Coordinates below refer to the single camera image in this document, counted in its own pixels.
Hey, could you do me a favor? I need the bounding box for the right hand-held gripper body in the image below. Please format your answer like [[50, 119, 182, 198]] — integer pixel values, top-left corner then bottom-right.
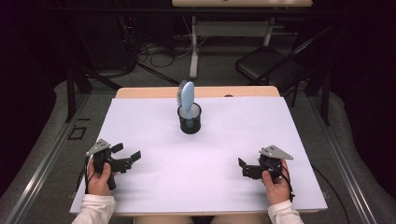
[[242, 145, 294, 183]]

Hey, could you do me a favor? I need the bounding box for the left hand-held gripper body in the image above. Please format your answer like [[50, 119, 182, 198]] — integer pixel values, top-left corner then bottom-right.
[[86, 138, 133, 191]]

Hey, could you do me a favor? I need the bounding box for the black mesh cup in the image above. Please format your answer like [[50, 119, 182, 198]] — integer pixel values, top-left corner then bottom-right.
[[177, 102, 203, 135]]

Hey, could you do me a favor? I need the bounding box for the light blue hairbrush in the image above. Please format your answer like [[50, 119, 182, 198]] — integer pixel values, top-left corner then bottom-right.
[[176, 79, 196, 129]]

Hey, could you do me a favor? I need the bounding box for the person's left hand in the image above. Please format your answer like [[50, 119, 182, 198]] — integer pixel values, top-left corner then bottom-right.
[[87, 157, 120, 197]]

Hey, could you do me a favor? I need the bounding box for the person's right hand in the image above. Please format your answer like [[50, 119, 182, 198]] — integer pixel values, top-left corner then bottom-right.
[[262, 159, 292, 206]]

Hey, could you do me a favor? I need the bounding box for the person's right leg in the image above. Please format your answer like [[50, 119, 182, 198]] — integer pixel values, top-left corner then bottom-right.
[[211, 214, 271, 224]]

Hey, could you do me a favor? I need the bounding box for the person's leg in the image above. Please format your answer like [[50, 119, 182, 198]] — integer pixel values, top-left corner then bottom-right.
[[211, 214, 271, 224], [134, 215, 194, 224]]

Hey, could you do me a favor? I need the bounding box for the black metal stand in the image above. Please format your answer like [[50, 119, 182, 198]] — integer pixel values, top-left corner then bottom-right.
[[289, 60, 332, 127], [64, 18, 123, 124]]

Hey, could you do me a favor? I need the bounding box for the person's left leg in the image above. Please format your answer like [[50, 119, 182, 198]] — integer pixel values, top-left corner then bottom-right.
[[134, 215, 194, 224]]

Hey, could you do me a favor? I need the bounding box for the wooden table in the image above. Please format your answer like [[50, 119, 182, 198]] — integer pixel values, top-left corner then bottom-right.
[[74, 86, 325, 218]]

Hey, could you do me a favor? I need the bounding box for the black folding chair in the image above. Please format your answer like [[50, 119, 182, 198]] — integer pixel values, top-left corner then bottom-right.
[[234, 26, 334, 94]]

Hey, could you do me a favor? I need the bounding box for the metal chair leg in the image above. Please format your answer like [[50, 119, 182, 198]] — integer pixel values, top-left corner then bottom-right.
[[171, 0, 314, 80]]

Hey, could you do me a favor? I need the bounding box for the black horizontal metal bar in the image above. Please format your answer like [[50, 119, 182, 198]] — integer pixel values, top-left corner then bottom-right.
[[46, 6, 347, 15]]

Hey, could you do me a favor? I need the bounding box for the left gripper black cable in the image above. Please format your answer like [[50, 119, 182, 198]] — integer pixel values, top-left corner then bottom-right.
[[83, 154, 96, 194]]

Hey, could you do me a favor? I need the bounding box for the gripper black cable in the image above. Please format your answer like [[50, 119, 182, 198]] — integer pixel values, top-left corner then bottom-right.
[[83, 154, 96, 194], [266, 163, 296, 203]]

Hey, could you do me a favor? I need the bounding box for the black floor hatch frame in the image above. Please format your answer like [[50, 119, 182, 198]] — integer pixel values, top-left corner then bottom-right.
[[67, 124, 88, 141]]

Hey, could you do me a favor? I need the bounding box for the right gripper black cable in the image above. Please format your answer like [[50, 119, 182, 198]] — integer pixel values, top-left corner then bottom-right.
[[266, 163, 296, 203]]

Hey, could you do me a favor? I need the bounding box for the metal floor rail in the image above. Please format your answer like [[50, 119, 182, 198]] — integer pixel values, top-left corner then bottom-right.
[[306, 92, 379, 224], [4, 92, 92, 224]]

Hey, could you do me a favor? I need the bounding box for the thin black floor cable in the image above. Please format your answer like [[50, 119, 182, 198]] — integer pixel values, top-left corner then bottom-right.
[[311, 163, 345, 217]]

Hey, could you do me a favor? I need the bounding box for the bundle of floor cables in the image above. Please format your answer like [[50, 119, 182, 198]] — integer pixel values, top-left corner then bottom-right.
[[134, 40, 194, 69]]

